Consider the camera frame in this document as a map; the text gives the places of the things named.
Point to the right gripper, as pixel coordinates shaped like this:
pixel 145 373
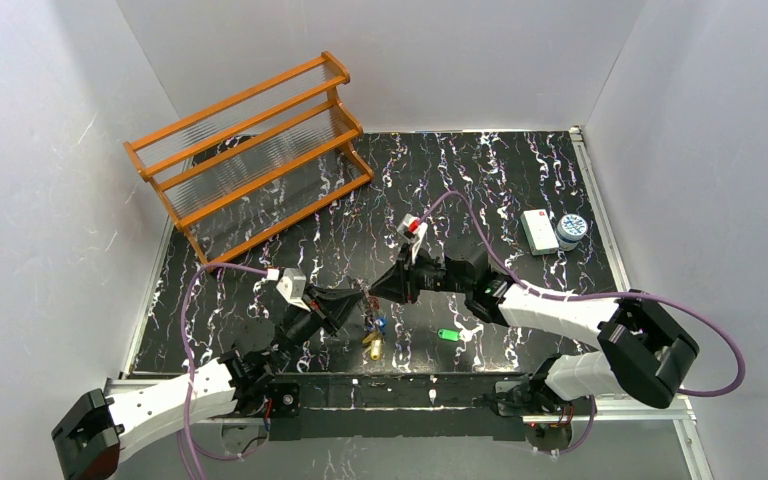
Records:
pixel 411 279

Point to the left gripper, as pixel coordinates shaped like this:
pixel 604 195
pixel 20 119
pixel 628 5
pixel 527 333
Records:
pixel 321 307

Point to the yellow key tag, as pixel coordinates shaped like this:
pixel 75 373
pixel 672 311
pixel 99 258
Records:
pixel 373 343

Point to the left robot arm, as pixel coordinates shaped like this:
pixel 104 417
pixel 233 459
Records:
pixel 99 432

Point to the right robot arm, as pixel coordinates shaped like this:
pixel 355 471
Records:
pixel 637 347

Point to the loose green key tag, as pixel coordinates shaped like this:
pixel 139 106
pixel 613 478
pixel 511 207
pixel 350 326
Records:
pixel 452 335

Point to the white green small box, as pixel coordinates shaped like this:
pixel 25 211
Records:
pixel 540 233

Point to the orange wooden shelf rack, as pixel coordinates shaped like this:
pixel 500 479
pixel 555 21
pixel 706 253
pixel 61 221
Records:
pixel 238 172

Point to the blue white round tin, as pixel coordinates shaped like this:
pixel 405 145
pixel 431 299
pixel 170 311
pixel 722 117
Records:
pixel 570 230

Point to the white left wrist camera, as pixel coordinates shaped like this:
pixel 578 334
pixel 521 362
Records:
pixel 290 284

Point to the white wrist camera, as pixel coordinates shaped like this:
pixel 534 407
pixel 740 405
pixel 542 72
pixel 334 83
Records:
pixel 290 284
pixel 413 229

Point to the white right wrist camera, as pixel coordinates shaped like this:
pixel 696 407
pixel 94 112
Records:
pixel 413 229

